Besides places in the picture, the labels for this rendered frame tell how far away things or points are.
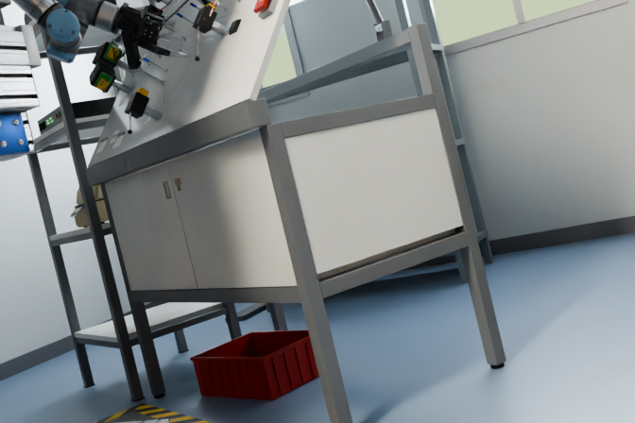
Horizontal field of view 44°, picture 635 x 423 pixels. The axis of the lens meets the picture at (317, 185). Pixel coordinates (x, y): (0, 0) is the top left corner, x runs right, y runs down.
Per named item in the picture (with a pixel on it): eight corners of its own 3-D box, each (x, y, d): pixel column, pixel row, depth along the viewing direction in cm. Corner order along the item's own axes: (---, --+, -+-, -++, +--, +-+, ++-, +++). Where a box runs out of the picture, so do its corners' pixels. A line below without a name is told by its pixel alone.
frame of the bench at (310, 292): (345, 448, 188) (266, 125, 186) (152, 397, 284) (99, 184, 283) (507, 364, 222) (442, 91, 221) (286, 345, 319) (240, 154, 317)
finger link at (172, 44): (193, 44, 209) (160, 30, 207) (185, 63, 212) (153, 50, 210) (195, 40, 212) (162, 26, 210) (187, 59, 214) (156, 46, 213)
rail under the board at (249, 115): (252, 127, 184) (246, 100, 184) (89, 186, 280) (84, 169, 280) (272, 124, 187) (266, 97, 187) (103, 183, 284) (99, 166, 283)
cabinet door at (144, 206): (197, 289, 235) (165, 161, 235) (129, 291, 280) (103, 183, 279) (202, 287, 236) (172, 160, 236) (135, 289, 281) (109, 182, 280)
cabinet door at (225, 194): (294, 287, 190) (256, 129, 189) (196, 289, 235) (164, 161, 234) (302, 284, 192) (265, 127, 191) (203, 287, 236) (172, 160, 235)
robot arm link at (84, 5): (55, 17, 210) (67, -11, 212) (94, 33, 212) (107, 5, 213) (51, 8, 203) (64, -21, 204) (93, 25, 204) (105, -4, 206)
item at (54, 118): (66, 121, 289) (61, 103, 289) (40, 137, 318) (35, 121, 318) (147, 108, 308) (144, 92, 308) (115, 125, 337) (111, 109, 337)
